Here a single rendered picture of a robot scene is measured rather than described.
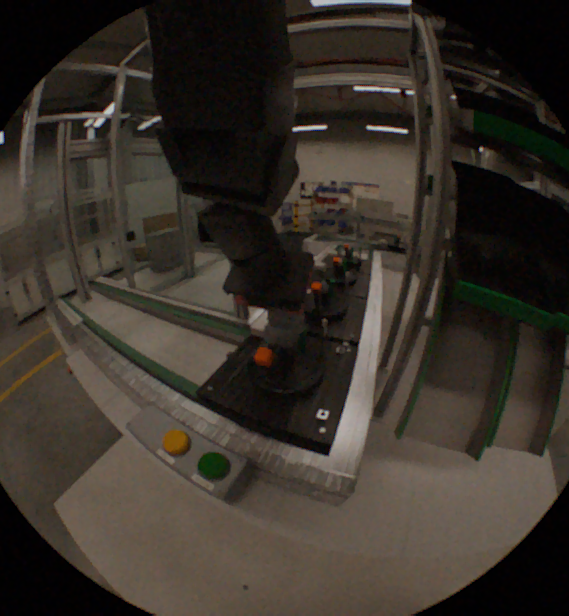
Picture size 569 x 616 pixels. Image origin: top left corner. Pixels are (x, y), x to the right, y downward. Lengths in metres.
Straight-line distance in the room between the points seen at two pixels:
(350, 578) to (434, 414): 0.29
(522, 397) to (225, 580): 0.53
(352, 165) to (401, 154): 2.38
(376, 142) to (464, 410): 11.05
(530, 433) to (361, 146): 11.09
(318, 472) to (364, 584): 0.23
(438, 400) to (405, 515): 0.22
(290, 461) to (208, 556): 0.22
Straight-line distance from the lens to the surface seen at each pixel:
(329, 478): 0.32
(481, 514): 0.54
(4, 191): 8.35
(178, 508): 0.44
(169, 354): 0.60
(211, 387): 0.40
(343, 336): 0.51
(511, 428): 0.44
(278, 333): 0.32
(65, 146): 1.27
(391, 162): 10.98
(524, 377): 0.45
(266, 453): 0.34
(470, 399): 0.37
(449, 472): 0.52
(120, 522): 0.49
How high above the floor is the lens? 1.26
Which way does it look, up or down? 29 degrees down
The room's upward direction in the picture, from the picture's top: straight up
